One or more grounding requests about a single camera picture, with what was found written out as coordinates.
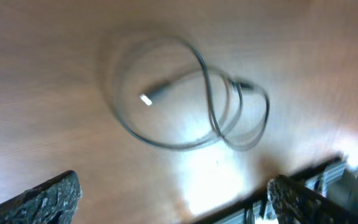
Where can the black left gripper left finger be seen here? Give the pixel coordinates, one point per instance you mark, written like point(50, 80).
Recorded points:
point(54, 201)

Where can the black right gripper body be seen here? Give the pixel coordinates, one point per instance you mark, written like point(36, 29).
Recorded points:
point(334, 179)

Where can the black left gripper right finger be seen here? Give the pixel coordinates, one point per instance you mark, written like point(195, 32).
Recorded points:
point(294, 203)

